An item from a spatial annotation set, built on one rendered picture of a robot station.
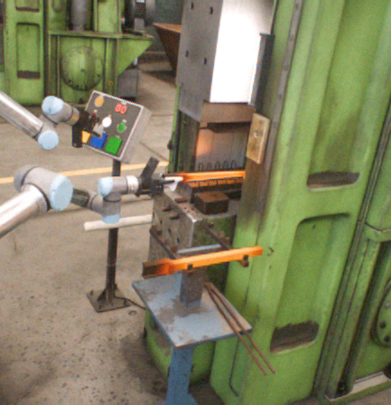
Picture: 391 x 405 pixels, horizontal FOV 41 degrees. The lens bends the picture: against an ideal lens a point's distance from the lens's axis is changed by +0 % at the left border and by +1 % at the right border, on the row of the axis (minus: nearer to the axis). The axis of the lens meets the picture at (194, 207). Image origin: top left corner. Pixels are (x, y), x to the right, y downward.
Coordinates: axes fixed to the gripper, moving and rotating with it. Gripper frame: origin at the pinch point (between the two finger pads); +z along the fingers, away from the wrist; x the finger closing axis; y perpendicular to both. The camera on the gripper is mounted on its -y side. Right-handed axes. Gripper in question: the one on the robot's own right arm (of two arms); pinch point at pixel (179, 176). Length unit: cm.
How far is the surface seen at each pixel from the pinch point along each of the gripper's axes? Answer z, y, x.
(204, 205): 2.7, 5.4, 19.0
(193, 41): 2, -55, -5
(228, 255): -11, 4, 60
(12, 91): 23, 81, -483
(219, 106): 10.5, -32.6, 7.7
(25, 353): -58, 101, -29
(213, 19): 2, -65, 8
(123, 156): -10.5, 4.0, -37.5
